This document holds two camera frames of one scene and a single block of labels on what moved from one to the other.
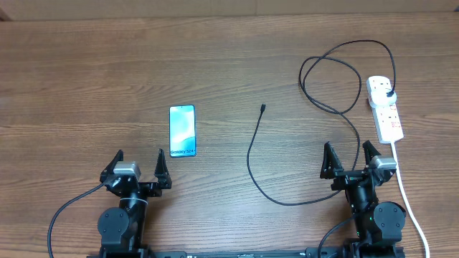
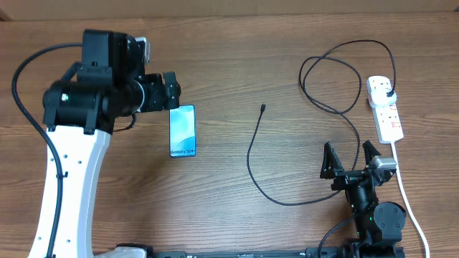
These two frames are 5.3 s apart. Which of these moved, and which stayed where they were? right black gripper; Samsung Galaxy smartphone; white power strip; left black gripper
Moved: left black gripper
Stayed: Samsung Galaxy smartphone; white power strip; right black gripper
